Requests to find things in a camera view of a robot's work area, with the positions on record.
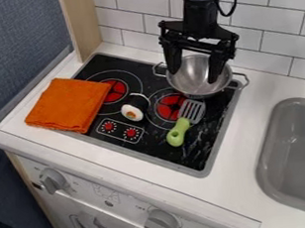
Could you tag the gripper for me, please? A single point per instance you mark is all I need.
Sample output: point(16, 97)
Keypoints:
point(197, 36)

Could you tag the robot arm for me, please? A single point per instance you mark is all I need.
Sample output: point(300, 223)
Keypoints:
point(200, 6)

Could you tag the silver pot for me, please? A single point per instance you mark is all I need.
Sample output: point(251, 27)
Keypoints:
point(199, 77)

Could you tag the toy sushi roll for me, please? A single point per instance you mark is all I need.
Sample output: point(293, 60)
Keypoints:
point(134, 108)

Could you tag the toy stove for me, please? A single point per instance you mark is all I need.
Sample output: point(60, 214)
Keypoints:
point(159, 115)

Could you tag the orange cloth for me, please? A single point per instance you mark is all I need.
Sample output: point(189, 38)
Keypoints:
point(68, 104)

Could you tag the toy sink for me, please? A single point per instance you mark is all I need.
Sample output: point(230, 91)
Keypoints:
point(293, 158)

